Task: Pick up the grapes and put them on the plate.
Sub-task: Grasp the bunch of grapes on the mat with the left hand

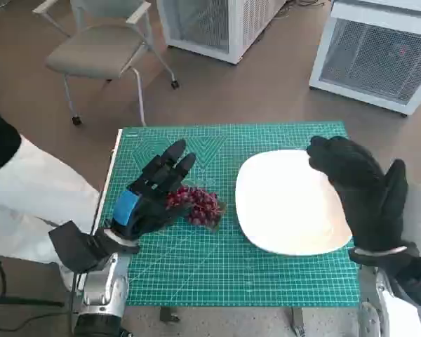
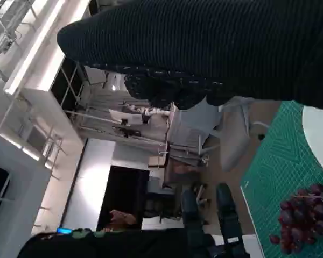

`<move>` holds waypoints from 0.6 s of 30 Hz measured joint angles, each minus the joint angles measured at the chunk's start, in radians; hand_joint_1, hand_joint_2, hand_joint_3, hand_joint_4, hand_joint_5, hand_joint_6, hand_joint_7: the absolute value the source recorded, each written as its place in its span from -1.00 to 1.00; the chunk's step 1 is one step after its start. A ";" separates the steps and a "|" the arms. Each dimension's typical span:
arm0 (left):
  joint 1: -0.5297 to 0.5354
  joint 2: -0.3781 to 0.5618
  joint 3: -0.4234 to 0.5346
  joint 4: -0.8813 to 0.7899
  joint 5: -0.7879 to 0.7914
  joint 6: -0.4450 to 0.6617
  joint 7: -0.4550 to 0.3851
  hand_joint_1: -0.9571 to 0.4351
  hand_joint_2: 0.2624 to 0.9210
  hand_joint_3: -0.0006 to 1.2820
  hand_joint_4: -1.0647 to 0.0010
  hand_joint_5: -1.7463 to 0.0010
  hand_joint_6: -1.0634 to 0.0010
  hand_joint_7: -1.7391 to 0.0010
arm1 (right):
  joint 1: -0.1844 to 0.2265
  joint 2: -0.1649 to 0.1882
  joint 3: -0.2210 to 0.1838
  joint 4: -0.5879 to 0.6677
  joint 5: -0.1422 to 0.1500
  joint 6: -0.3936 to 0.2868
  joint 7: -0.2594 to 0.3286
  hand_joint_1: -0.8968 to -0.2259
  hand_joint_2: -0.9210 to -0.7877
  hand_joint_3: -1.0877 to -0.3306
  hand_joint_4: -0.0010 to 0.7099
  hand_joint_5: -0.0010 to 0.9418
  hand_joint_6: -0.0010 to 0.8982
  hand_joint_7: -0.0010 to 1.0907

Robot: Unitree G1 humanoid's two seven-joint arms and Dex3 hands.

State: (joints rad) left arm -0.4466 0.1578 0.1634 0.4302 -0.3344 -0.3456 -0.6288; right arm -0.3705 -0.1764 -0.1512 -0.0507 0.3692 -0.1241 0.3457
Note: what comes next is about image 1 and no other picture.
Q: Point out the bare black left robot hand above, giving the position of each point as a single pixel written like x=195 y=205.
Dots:
x=154 y=207

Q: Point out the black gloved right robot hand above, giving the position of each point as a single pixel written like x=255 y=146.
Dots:
x=365 y=196

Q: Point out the red toy grape bunch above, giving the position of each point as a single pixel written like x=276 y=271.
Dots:
x=201 y=205

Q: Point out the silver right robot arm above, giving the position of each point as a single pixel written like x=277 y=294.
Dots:
x=372 y=309

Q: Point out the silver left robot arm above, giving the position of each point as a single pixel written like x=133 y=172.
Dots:
x=101 y=281

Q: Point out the white square plate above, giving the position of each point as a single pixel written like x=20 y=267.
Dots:
x=284 y=203

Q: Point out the green cutting mat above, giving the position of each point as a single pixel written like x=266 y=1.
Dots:
x=203 y=263

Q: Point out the person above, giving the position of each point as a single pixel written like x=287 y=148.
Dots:
x=38 y=196

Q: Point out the wide white mesh cabinet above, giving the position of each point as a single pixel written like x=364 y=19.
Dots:
x=368 y=59

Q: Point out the grey office chair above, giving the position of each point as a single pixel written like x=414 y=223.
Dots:
x=91 y=52

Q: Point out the tall white mesh cabinet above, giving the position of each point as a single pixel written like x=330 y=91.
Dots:
x=210 y=21

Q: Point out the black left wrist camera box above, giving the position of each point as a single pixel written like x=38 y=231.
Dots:
x=73 y=245

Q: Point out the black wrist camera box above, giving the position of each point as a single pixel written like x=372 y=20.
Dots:
x=417 y=277
x=73 y=245

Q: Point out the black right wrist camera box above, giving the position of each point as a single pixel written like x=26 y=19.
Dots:
x=417 y=277

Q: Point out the metal table bracket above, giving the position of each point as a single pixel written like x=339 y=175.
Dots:
x=297 y=321
x=169 y=314

